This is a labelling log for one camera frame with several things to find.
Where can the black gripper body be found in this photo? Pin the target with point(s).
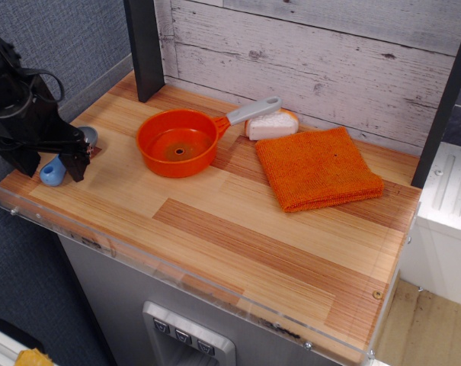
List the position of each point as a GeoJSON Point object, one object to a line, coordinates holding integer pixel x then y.
{"type": "Point", "coordinates": [29, 117]}

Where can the white toy sink unit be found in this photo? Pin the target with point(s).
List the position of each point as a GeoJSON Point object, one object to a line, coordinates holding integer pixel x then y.
{"type": "Point", "coordinates": [431, 258]}

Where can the blue and grey scoop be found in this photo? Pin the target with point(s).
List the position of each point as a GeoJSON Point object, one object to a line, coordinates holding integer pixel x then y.
{"type": "Point", "coordinates": [53, 172]}

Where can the clear acrylic table guard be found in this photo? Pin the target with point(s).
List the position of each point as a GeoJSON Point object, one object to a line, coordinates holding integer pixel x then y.
{"type": "Point", "coordinates": [320, 278]}

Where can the grey toy fridge cabinet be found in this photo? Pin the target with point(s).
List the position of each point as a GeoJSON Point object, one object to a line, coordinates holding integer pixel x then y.
{"type": "Point", "coordinates": [148, 320]}

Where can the dark grey left post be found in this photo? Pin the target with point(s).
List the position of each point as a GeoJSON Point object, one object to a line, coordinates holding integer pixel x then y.
{"type": "Point", "coordinates": [145, 47]}

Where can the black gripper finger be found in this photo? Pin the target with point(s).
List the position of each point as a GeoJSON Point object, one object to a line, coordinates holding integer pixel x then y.
{"type": "Point", "coordinates": [21, 158]}
{"type": "Point", "coordinates": [75, 164]}

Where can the dark grey right post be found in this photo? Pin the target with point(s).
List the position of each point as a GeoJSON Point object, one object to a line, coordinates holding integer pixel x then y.
{"type": "Point", "coordinates": [439, 125]}

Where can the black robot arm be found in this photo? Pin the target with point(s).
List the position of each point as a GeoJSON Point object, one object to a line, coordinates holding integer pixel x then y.
{"type": "Point", "coordinates": [30, 123]}

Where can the orange pot with grey handle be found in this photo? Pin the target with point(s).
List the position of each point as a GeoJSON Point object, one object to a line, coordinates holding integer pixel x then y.
{"type": "Point", "coordinates": [183, 142]}

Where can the orange folded cloth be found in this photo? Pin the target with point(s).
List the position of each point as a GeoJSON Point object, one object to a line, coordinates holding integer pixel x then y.
{"type": "Point", "coordinates": [317, 169]}

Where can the white and orange cheese wedge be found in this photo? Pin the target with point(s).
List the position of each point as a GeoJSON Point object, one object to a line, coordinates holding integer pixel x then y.
{"type": "Point", "coordinates": [270, 126]}

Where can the dark grey post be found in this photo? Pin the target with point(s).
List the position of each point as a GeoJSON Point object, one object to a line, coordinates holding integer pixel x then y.
{"type": "Point", "coordinates": [439, 125]}
{"type": "Point", "coordinates": [145, 47]}

